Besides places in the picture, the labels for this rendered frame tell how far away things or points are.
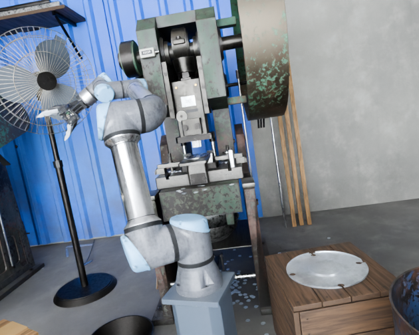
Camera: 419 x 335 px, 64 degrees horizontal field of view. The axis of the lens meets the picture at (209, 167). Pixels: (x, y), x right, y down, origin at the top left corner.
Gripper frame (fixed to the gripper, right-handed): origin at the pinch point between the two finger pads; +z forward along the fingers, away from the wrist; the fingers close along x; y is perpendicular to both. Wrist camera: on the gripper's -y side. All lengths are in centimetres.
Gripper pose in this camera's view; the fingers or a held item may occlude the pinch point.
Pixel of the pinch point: (50, 129)
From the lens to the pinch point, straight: 167.4
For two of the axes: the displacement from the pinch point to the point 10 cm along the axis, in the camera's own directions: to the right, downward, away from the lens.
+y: 3.7, 4.1, -8.3
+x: 5.5, 6.2, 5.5
